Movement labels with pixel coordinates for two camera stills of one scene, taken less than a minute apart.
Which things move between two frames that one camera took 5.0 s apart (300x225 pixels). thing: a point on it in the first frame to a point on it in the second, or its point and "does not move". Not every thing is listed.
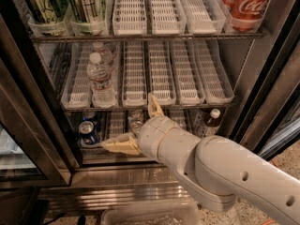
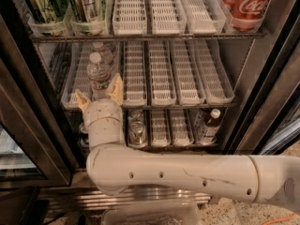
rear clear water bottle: [106, 54] does not move
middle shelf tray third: [134, 74] does not move
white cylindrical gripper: [151, 135] to [101, 110]
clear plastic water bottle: [103, 91] does not move
